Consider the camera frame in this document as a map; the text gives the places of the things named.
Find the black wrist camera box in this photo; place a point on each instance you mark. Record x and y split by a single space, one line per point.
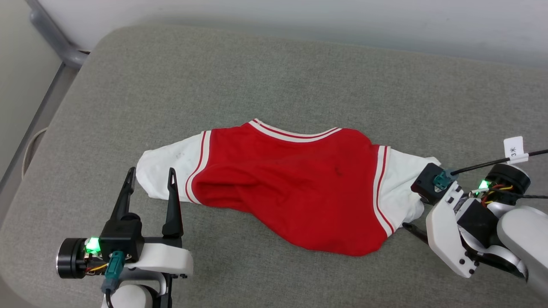
122 237
426 184

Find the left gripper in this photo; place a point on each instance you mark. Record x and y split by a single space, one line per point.
167 256

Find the grey metal tube frame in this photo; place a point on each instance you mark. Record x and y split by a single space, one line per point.
52 35

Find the grey fabric sofa cushion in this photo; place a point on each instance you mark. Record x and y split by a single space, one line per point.
257 85

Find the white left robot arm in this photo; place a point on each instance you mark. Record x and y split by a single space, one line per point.
132 297

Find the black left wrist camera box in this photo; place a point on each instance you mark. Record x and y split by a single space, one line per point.
122 237

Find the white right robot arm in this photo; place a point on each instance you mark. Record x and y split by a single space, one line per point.
526 233

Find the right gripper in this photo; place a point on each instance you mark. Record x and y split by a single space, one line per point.
447 233

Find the red and white shirt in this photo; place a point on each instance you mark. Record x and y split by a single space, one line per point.
295 188

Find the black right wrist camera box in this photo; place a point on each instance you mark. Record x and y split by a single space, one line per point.
426 184

